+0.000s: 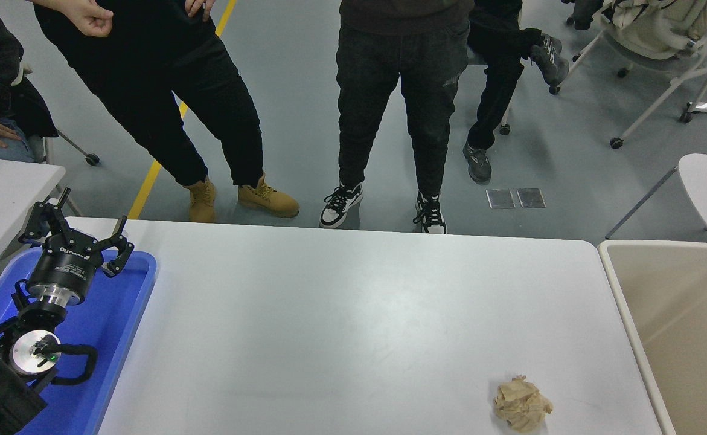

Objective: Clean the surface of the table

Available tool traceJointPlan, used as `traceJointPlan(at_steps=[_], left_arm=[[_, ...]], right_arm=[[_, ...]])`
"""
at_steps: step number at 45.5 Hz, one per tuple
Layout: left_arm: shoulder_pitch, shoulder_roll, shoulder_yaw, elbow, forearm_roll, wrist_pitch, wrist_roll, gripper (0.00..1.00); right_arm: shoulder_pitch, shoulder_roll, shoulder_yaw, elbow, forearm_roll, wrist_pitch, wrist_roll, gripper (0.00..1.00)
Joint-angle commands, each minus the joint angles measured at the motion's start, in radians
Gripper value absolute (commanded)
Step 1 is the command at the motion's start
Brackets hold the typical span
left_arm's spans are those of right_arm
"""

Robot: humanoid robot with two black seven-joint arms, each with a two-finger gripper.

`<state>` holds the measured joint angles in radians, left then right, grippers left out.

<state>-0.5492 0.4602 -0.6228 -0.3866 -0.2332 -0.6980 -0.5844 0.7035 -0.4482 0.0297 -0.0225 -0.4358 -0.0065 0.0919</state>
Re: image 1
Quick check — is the blue plastic tray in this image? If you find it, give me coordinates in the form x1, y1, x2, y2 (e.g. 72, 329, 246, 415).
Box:
0, 248, 158, 435

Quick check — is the cream jacket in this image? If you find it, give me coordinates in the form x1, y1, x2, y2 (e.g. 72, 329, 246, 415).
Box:
598, 0, 707, 60

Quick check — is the grey office chair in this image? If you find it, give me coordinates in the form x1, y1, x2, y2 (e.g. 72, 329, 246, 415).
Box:
14, 60, 100, 167

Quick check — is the person in tan boots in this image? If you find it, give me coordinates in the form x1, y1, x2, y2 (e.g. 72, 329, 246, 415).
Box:
27, 0, 300, 223

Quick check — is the tan paper ball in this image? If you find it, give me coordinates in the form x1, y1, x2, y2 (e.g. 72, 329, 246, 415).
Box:
493, 375, 554, 433

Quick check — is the large pale bin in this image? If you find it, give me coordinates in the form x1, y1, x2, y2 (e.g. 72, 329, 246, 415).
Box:
598, 240, 707, 435

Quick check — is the white side table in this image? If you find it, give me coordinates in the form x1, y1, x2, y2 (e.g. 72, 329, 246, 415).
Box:
0, 156, 82, 285

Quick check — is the white-framed rolling chair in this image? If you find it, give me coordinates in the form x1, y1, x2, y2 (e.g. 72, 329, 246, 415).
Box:
548, 0, 707, 150

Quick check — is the person in black-white sneakers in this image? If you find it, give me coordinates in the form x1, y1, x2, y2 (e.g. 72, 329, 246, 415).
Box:
319, 0, 476, 234

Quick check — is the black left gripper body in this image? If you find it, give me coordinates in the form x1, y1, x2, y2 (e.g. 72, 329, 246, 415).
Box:
27, 231, 101, 294

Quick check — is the person's right hand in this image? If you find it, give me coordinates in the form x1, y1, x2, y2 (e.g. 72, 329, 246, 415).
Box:
57, 0, 114, 38

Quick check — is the person in grey shoes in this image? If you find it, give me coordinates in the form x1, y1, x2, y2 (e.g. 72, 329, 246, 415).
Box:
463, 0, 570, 185

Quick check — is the person's left hand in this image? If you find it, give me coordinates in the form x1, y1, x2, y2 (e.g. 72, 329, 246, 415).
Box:
184, 0, 215, 21

